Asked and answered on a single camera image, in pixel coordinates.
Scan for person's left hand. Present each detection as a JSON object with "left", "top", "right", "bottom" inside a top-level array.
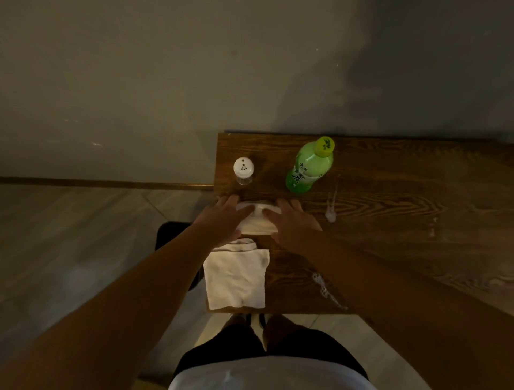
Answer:
[{"left": 192, "top": 194, "right": 256, "bottom": 249}]

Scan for person's right hand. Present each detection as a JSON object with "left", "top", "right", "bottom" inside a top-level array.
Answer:
[{"left": 262, "top": 198, "right": 323, "bottom": 256}]

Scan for small white cloth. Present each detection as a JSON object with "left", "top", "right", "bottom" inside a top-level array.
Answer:
[{"left": 235, "top": 200, "right": 282, "bottom": 236}]

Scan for person's left forearm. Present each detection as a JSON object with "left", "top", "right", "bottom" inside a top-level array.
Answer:
[{"left": 0, "top": 226, "right": 215, "bottom": 390}]

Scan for person's right forearm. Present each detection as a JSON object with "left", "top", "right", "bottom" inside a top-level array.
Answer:
[{"left": 299, "top": 230, "right": 514, "bottom": 390}]

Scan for glass shaker with white lid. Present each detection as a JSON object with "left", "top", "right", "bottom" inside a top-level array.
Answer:
[{"left": 233, "top": 157, "right": 255, "bottom": 186}]

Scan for small white liquid spill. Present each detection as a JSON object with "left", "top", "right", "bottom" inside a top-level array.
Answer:
[{"left": 325, "top": 188, "right": 339, "bottom": 223}]

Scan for green plastic drink bottle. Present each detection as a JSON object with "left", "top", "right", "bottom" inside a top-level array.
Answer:
[{"left": 285, "top": 136, "right": 336, "bottom": 194}]

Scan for large white folded cloth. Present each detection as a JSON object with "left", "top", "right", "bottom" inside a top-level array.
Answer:
[{"left": 203, "top": 238, "right": 270, "bottom": 311}]

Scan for black stool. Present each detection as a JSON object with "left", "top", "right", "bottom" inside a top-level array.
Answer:
[{"left": 155, "top": 221, "right": 206, "bottom": 292}]

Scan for long white liquid spill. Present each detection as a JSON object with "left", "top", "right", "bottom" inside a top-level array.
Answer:
[{"left": 312, "top": 273, "right": 348, "bottom": 311}]

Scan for person's left leg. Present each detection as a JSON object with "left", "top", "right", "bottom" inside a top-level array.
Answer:
[{"left": 222, "top": 314, "right": 249, "bottom": 335}]

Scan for person's leg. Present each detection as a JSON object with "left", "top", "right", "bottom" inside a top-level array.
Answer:
[
  {"left": 263, "top": 314, "right": 300, "bottom": 351},
  {"left": 222, "top": 314, "right": 249, "bottom": 335}
]

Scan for person's right leg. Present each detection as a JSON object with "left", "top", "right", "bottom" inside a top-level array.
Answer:
[{"left": 263, "top": 314, "right": 300, "bottom": 351}]

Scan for person's black shorts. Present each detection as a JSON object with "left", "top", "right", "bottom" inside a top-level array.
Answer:
[{"left": 173, "top": 322, "right": 369, "bottom": 381}]

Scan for person's white shirt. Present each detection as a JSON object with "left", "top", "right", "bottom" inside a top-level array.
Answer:
[{"left": 168, "top": 356, "right": 378, "bottom": 390}]

